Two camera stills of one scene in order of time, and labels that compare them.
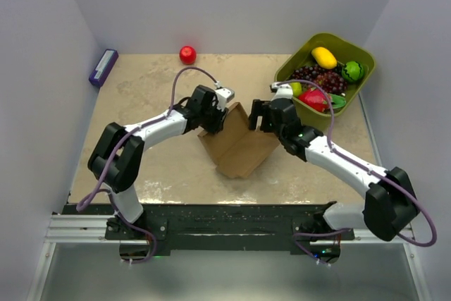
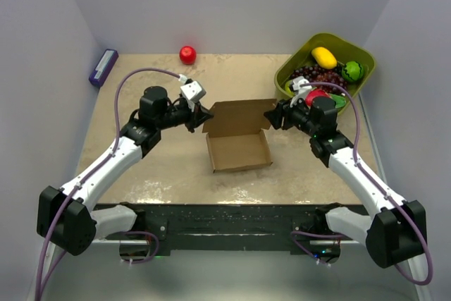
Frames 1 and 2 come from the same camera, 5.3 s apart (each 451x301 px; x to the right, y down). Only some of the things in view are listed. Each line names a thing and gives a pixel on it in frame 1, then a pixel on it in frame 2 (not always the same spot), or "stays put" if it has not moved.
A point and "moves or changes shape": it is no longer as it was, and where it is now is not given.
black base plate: [221, 228] stays put
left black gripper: [220, 118] to [197, 118]
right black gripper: [260, 108] to [282, 110]
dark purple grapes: [330, 80] stays put
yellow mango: [324, 58] stays put
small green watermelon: [352, 71] stays put
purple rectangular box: [103, 66] stays put
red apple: [187, 55] stays put
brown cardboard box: [237, 150] moves or changes shape
